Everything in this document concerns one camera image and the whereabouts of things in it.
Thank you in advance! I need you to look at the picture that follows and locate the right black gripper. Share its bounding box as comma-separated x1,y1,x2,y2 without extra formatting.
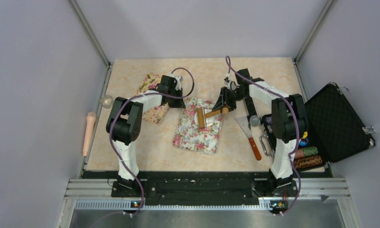
214,87,249,114

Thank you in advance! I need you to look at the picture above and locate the white dough piece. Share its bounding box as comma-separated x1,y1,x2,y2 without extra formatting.
194,107,214,128

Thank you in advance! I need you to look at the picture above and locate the wooden double-ended rolling pin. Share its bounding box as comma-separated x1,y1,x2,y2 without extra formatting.
195,107,229,128

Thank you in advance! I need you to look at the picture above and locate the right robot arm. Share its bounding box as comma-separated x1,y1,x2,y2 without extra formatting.
213,69,309,196

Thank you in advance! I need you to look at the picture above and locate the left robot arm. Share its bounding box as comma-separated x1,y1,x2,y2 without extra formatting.
106,75,185,196

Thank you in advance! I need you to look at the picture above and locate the yellow floral cloth pad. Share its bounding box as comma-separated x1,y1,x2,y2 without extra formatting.
136,73,170,124

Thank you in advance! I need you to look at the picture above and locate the black ridged rolling stick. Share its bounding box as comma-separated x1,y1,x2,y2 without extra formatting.
244,96,257,117

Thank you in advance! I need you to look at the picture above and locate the grey round knob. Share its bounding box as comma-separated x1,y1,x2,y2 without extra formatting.
249,115,261,127

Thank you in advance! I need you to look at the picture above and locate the open black poker chip case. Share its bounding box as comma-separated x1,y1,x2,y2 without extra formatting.
259,82,376,172

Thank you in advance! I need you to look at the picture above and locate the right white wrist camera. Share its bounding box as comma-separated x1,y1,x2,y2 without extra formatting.
225,79,237,91

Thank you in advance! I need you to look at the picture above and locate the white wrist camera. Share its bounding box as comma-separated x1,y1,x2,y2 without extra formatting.
174,76,183,91
225,79,237,91

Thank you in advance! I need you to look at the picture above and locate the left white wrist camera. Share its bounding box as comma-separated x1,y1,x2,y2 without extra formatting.
174,76,183,91

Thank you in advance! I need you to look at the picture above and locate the metal scraper with red handle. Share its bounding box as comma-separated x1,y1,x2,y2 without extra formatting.
235,116,262,161

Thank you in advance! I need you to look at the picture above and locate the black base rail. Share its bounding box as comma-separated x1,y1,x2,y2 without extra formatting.
64,170,348,211

